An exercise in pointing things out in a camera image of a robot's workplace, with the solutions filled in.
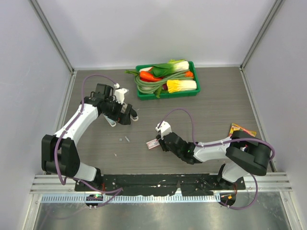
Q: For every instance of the green bok choy toy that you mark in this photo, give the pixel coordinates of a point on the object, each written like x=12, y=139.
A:
x=165, y=69

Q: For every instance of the Fox's candy bag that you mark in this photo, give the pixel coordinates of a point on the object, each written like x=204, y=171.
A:
x=235, y=127

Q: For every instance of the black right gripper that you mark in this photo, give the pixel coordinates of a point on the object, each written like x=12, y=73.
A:
x=161, y=142

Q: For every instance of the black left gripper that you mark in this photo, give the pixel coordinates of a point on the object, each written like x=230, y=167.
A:
x=123, y=118

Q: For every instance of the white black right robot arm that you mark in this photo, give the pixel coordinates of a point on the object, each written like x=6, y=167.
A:
x=247, y=154

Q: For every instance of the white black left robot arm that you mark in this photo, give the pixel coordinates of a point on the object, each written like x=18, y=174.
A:
x=59, y=153

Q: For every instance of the orange carrot toy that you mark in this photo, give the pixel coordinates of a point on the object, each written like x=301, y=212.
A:
x=148, y=77

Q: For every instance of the green plastic tray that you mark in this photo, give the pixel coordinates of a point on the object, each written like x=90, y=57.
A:
x=147, y=68

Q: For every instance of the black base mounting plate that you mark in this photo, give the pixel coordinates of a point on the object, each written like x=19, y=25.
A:
x=193, y=184

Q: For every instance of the white cable duct rail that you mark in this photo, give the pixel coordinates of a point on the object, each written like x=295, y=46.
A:
x=93, y=199

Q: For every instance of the green long beans toy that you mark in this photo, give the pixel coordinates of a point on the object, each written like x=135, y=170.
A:
x=159, y=87

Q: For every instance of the red white staple box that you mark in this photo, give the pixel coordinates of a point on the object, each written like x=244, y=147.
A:
x=152, y=144

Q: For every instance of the yellow napa cabbage toy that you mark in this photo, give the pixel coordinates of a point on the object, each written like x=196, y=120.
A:
x=181, y=85

